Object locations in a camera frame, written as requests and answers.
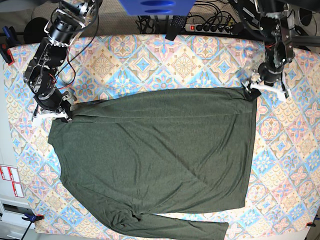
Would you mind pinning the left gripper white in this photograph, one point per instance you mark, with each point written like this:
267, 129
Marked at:
252, 89

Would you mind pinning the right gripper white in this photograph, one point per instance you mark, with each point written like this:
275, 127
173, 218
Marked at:
40, 115

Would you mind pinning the dark green long-sleeve shirt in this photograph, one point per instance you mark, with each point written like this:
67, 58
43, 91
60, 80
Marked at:
132, 160

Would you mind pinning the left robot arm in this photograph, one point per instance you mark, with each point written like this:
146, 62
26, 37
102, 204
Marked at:
276, 29

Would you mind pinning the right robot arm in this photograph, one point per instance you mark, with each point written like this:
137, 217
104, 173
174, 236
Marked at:
66, 23

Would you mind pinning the white red-framed labels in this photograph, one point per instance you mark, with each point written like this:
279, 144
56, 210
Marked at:
10, 184

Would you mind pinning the blue clamp upper left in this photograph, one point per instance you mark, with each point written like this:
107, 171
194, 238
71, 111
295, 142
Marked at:
5, 52

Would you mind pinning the blue clamp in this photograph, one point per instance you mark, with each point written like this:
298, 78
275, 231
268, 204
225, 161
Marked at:
5, 52
31, 218

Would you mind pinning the black round stool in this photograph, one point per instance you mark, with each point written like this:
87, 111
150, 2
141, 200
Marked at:
34, 31

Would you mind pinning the patterned colourful tablecloth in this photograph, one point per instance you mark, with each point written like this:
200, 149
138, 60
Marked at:
284, 187

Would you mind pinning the blue clamp lower left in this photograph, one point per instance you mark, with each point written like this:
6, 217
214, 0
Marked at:
31, 218

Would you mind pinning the black remote control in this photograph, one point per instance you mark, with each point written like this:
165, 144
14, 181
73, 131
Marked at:
178, 22

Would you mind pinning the orange clamp lower right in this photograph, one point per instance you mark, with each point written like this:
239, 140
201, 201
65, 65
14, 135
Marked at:
311, 224

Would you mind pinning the blue plastic box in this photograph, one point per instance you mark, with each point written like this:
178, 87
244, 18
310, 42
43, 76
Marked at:
157, 7

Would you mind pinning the white power strip red switch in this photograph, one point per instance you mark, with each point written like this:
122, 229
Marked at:
207, 28

